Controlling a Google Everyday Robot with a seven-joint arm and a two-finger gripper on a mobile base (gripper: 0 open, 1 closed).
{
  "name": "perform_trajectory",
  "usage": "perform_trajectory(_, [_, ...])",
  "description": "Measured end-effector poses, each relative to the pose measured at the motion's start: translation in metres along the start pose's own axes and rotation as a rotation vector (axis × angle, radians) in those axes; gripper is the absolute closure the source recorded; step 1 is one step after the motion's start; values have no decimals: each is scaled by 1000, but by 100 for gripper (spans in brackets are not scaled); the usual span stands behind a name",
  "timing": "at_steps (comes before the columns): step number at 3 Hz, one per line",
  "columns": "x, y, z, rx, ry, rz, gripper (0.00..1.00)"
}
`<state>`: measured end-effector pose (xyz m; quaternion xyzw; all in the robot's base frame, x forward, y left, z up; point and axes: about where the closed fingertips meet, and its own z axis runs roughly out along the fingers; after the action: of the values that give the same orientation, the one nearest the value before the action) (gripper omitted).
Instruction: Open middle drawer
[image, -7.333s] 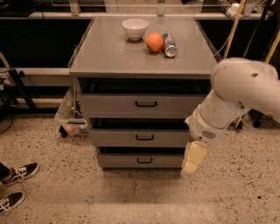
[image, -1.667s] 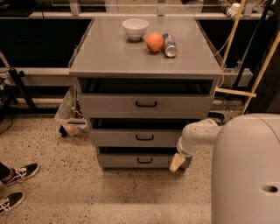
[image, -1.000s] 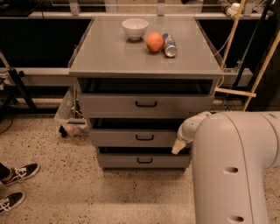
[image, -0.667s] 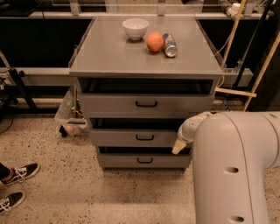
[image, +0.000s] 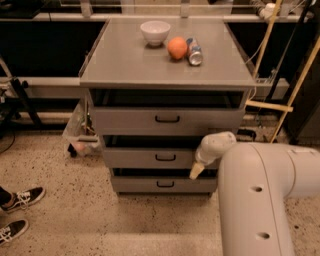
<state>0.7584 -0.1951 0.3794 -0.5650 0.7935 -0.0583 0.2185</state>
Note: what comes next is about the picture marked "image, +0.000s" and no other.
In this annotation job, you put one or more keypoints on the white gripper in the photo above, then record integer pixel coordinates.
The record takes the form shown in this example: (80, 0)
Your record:
(204, 157)

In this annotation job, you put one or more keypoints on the grey drawer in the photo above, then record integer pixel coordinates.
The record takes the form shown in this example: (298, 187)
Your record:
(148, 158)
(148, 184)
(164, 121)

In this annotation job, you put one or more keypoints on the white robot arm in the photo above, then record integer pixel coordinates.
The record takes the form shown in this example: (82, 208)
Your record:
(254, 179)

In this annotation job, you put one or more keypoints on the grey top drawer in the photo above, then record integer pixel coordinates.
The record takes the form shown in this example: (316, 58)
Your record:
(164, 121)

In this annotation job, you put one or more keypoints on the grey bottom drawer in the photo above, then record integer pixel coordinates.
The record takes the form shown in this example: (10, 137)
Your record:
(148, 184)

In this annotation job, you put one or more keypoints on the grey drawer cabinet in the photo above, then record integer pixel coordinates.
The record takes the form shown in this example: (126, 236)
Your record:
(125, 72)

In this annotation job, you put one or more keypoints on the black clamp on floor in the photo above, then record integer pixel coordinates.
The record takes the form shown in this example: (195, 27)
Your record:
(246, 135)

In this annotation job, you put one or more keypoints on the silver blue soda can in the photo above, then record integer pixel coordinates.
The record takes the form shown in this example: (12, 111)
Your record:
(194, 52)

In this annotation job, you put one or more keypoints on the clear plastic bin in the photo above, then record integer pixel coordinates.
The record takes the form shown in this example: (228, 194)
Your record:
(79, 131)

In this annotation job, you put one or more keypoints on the orange fruit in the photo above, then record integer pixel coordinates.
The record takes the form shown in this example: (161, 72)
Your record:
(177, 48)

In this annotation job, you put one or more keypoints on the white bowl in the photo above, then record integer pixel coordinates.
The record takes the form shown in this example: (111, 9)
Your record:
(155, 32)

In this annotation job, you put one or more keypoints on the black sneaker upper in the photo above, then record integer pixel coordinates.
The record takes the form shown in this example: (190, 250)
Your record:
(24, 199)

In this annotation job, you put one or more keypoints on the black sneaker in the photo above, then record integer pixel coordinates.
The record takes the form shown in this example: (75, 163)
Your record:
(13, 230)
(24, 199)

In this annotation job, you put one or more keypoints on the black tripod stand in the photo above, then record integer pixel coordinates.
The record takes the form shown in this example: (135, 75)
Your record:
(20, 92)

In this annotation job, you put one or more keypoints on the black sneaker lower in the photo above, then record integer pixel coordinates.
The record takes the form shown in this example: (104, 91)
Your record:
(13, 230)

